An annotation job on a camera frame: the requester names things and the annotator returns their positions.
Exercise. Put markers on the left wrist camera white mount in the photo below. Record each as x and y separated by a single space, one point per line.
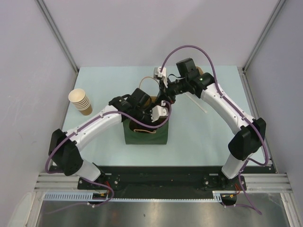
159 111

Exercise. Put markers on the aluminium rail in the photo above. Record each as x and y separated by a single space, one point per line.
267 183
57 182

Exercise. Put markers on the aluminium rail bottom right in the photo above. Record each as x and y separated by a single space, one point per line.
267 183

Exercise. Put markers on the aluminium frame post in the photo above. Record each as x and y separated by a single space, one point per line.
57 34
264 33

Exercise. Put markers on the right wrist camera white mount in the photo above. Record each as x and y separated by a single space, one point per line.
160 73

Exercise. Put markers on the white straw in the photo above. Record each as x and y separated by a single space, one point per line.
191 97

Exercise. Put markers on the green brown paper bag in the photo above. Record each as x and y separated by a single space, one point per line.
140 130

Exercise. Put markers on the aluminium rail bottom left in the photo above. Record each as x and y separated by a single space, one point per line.
57 182

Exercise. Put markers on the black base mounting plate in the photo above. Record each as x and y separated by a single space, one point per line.
173 182

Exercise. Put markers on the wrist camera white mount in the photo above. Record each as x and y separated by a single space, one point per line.
160 73
159 111

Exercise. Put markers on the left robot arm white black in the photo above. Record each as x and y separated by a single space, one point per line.
65 147

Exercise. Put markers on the stack of paper cups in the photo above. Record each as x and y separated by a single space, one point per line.
80 100

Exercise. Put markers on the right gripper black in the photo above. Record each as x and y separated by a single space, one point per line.
164 93

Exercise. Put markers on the right aluminium frame post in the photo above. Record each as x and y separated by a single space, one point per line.
264 33

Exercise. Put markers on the brown pulp cup carrier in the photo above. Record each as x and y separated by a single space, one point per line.
200 70

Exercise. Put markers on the left aluminium frame post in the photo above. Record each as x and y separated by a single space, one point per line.
57 34

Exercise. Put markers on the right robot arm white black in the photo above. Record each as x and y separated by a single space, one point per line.
249 133

